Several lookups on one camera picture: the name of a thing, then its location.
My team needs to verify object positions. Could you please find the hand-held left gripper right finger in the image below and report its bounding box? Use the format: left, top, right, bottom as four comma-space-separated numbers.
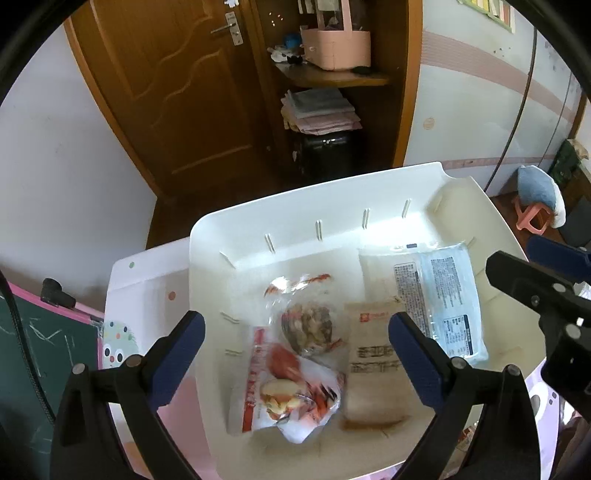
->
388, 311, 543, 480

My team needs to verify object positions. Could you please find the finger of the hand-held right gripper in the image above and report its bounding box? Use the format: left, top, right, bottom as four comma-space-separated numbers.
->
486, 251, 591, 402
526, 234, 591, 282

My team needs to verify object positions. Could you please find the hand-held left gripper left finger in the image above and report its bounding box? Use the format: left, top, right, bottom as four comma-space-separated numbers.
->
50, 310, 206, 480

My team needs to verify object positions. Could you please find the red white snack packet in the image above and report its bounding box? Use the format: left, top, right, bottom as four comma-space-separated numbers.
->
226, 325, 347, 445

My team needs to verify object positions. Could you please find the clear puffed snack packet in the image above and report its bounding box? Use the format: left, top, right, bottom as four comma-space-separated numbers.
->
263, 273, 348, 357

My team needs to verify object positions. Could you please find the white plastic tray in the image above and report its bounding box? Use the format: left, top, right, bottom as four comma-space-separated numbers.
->
188, 161, 532, 478

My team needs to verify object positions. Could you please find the brown paper snack packet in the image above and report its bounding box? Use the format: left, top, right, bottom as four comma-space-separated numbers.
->
341, 298, 416, 430

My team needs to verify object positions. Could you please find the pink plastic stool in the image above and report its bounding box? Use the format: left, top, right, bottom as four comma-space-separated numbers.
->
515, 194, 555, 232

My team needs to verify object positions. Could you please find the white printed play table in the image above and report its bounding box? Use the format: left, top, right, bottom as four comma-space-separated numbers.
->
104, 237, 561, 480

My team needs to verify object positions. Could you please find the white blue snack packet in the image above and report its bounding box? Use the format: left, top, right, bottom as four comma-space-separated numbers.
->
358, 242, 490, 363

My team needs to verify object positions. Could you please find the green cloth bag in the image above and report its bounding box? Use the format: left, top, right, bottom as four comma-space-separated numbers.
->
551, 138, 583, 185

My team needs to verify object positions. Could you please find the black chalkboard clip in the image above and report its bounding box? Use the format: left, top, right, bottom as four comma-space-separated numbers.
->
41, 277, 77, 309

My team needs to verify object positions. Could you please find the black suitcase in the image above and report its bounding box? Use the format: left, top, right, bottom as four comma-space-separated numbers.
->
291, 129, 358, 183

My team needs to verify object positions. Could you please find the brown wooden door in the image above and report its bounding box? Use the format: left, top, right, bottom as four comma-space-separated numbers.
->
65, 0, 278, 204

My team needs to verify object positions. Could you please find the stack of folded cloths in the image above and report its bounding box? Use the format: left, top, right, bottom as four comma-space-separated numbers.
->
280, 88, 362, 136

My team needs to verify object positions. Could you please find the wooden corner shelf cabinet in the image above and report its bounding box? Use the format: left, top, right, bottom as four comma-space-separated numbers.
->
249, 0, 423, 185

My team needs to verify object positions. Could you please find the pink storage basket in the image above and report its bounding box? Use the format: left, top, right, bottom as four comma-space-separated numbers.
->
300, 0, 372, 72

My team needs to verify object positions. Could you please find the small white plush toy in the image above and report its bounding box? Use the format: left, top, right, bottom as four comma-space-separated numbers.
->
269, 45, 303, 65

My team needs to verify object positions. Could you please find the green chalkboard with pink frame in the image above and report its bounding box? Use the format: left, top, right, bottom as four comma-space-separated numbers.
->
0, 281, 105, 480

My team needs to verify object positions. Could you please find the thin black wall cable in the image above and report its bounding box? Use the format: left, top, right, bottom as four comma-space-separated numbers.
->
545, 76, 573, 167
482, 25, 537, 192

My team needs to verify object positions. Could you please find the black braided cable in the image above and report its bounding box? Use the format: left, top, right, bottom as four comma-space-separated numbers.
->
0, 272, 58, 425

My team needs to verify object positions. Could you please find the wall poster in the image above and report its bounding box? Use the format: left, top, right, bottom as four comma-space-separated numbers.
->
457, 0, 515, 34

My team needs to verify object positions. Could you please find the metal door handle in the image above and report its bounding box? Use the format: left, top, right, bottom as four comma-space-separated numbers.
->
210, 11, 244, 46

